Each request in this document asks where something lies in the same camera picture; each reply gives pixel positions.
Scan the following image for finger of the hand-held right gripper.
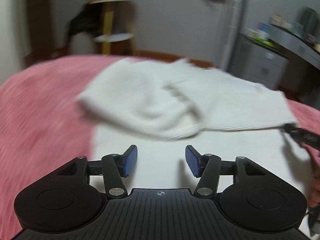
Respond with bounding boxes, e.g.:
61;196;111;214
281;122;320;153

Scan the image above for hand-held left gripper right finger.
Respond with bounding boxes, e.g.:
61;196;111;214
185;145;273;201

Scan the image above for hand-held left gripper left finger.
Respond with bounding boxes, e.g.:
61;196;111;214
49;145;138;200

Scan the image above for white knitted sweater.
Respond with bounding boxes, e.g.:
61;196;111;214
76;57;298;141

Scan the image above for white sheet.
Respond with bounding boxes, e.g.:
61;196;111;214
90;124;316;240

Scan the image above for grey drawer cabinet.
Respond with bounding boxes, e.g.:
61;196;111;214
239;34;289;89

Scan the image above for grey desk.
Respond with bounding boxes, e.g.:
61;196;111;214
269;25;320;70

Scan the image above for pink ribbed blanket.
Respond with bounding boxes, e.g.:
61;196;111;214
0;54;320;240

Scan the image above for white tower fan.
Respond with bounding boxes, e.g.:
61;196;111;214
224;0;250;73

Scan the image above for white bin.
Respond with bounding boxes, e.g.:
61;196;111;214
69;31;97;55

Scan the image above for round side table yellow legs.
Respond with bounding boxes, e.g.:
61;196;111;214
86;0;135;55

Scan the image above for black cloth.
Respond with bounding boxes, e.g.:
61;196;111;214
66;2;103;38

